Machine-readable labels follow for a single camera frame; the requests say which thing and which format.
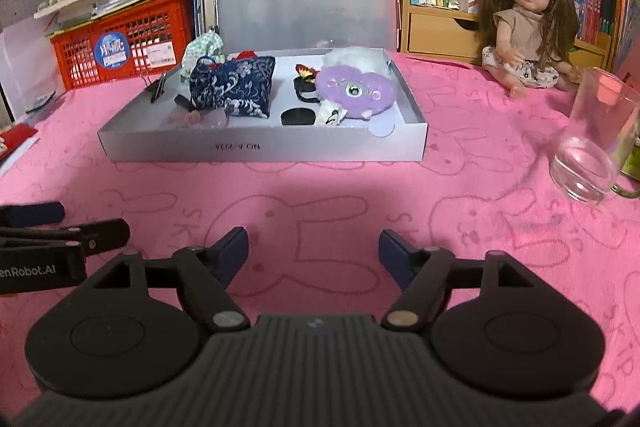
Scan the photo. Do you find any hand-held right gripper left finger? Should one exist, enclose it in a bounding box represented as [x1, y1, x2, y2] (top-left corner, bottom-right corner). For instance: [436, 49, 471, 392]
[87, 227, 250, 333]

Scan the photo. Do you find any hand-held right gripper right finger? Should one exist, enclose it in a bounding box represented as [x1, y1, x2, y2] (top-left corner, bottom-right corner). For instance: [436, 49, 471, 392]
[378, 229, 540, 333]

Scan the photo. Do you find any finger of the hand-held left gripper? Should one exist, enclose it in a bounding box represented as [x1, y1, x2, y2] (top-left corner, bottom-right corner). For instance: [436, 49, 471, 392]
[0, 201, 67, 229]
[0, 218, 131, 257]

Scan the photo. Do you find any silver cardboard box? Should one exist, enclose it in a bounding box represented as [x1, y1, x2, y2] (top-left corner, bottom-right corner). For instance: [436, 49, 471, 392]
[97, 48, 429, 163]

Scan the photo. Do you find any clear plastic bag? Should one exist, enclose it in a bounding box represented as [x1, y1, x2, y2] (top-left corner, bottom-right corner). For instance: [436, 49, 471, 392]
[167, 109, 231, 130]

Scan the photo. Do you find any white charger plug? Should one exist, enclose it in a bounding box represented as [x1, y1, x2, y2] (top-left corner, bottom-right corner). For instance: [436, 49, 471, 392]
[314, 99, 349, 128]

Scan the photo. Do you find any blue patterned fabric pouch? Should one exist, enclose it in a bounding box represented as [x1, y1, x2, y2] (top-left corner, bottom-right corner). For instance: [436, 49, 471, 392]
[188, 55, 276, 120]

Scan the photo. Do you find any purple plush toy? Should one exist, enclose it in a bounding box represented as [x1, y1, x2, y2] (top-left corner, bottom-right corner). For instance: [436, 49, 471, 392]
[314, 66, 398, 120]

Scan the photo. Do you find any yellow red crocheted toy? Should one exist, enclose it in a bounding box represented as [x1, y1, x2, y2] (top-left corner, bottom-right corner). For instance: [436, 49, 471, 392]
[292, 63, 321, 103]

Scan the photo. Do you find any white fluffy pompom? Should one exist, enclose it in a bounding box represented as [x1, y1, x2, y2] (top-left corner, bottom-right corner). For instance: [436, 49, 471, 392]
[321, 46, 391, 73]

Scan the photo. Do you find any green striped scrunchie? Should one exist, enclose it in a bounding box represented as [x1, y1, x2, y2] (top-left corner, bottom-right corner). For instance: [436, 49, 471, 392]
[180, 32, 227, 80]

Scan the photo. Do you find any red booklet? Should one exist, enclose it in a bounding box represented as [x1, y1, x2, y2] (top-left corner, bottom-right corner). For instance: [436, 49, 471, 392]
[0, 124, 40, 163]

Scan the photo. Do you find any pink rabbit print cloth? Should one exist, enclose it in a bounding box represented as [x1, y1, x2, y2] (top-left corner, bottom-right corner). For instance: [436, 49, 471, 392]
[0, 52, 640, 410]

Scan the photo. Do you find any black remote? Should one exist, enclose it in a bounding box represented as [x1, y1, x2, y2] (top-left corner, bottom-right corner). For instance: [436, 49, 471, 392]
[24, 90, 57, 113]

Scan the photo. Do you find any black binder clip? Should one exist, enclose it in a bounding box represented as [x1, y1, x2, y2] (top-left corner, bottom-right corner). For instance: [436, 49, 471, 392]
[142, 71, 169, 103]

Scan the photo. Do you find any red plastic crate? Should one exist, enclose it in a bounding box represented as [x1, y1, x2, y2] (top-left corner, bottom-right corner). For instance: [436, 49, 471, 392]
[48, 0, 196, 93]

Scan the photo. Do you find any wooden drawer organizer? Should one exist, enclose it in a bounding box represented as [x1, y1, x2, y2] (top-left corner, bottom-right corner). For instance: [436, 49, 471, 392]
[398, 0, 616, 70]

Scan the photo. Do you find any clear glass mug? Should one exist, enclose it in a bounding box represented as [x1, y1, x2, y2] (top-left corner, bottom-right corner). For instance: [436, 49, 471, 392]
[549, 66, 640, 206]

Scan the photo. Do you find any pink printed gift box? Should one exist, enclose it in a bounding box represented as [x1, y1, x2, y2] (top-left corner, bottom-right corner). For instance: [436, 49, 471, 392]
[610, 0, 640, 182]

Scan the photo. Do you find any brown haired doll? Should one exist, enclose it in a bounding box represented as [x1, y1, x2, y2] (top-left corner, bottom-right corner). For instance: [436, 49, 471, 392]
[479, 0, 589, 100]

